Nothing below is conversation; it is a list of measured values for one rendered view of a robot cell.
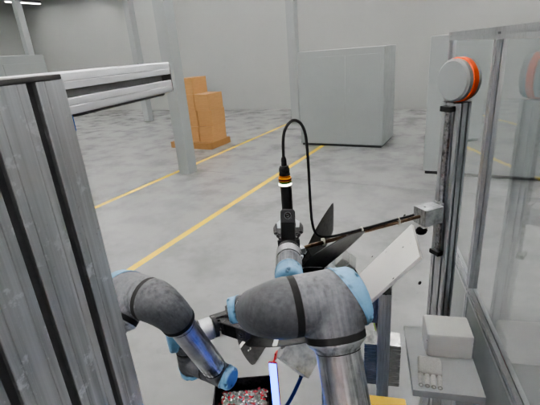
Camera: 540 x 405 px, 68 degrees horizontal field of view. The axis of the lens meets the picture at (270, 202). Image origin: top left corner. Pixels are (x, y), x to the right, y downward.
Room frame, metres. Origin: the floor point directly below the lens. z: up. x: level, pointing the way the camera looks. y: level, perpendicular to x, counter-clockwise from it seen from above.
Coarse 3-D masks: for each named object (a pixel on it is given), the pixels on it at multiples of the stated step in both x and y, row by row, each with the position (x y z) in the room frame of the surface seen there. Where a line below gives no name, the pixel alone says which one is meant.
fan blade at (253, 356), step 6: (240, 342) 1.31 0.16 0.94; (240, 348) 1.29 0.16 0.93; (246, 348) 1.27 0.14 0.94; (252, 348) 1.26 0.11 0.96; (258, 348) 1.24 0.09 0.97; (264, 348) 1.23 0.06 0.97; (246, 354) 1.25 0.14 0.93; (252, 354) 1.24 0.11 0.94; (258, 354) 1.22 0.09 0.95; (252, 360) 1.22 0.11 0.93
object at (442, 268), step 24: (456, 120) 1.47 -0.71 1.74; (456, 144) 1.47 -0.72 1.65; (456, 168) 1.47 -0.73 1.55; (456, 192) 1.48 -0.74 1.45; (456, 216) 1.49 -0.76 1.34; (432, 240) 1.54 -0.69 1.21; (456, 240) 1.48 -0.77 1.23; (432, 264) 1.53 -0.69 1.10; (432, 288) 1.52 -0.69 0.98; (432, 312) 1.51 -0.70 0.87
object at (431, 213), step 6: (420, 204) 1.50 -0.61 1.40; (426, 204) 1.50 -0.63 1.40; (432, 204) 1.49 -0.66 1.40; (438, 204) 1.49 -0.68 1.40; (414, 210) 1.49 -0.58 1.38; (420, 210) 1.46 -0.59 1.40; (426, 210) 1.44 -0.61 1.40; (432, 210) 1.44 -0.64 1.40; (438, 210) 1.45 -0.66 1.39; (420, 216) 1.45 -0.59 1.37; (426, 216) 1.43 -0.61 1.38; (432, 216) 1.44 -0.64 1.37; (438, 216) 1.45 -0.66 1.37; (420, 222) 1.45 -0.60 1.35; (426, 222) 1.43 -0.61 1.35; (432, 222) 1.44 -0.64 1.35; (438, 222) 1.45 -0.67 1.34
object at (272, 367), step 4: (272, 364) 0.91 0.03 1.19; (272, 368) 0.91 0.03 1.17; (272, 372) 0.91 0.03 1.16; (276, 372) 0.91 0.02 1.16; (272, 376) 0.91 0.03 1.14; (276, 376) 0.91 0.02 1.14; (272, 380) 0.91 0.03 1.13; (276, 380) 0.91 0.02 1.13; (272, 384) 0.91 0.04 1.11; (276, 384) 0.91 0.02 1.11; (272, 388) 0.92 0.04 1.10; (276, 388) 0.91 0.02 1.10; (272, 392) 0.92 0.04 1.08; (276, 392) 0.91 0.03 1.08; (272, 396) 0.92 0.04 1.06; (276, 396) 0.91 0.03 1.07; (272, 400) 0.92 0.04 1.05; (276, 400) 0.91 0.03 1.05; (276, 404) 0.91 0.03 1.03
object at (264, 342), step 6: (252, 336) 1.08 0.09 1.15; (246, 342) 1.07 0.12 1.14; (252, 342) 1.06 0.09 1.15; (258, 342) 1.05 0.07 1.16; (264, 342) 1.04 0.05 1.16; (270, 342) 1.03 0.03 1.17; (282, 342) 1.02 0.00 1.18; (288, 342) 1.01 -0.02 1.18; (294, 342) 1.00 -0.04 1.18; (300, 342) 1.00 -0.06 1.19
